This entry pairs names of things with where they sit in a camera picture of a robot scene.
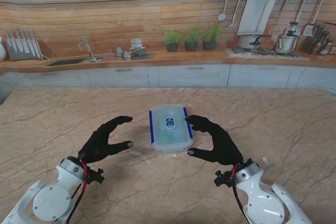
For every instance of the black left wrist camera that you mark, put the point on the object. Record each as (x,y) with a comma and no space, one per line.
(95,176)

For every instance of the white lower kitchen cabinets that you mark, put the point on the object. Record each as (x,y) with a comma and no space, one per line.
(194,75)

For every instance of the clear plastic crate blue strips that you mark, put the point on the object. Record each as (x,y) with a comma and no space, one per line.
(170,149)

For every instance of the hanging steel grater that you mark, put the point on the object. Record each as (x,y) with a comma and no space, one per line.
(309,30)

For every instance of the small silver bowls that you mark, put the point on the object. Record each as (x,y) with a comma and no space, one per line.
(123,53)

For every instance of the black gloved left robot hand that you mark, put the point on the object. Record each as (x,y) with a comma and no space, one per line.
(98,146)

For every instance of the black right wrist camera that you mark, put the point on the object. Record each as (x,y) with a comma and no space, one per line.
(223,178)

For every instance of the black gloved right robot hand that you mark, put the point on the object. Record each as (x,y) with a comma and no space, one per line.
(223,148)

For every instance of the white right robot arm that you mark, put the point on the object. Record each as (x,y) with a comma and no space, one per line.
(262,200)

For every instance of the small white plastic scrap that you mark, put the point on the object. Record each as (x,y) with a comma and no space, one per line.
(136,152)
(265,160)

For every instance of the white jug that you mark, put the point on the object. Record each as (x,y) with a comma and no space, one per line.
(2,51)

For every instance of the clear plastic crate lid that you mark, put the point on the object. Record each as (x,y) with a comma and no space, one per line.
(170,127)

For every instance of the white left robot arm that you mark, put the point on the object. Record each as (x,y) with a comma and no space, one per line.
(52,197)

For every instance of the hanging steel utensil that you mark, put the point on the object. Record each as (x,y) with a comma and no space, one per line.
(231,24)

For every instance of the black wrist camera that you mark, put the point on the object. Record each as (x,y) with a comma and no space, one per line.
(95,176)
(223,178)

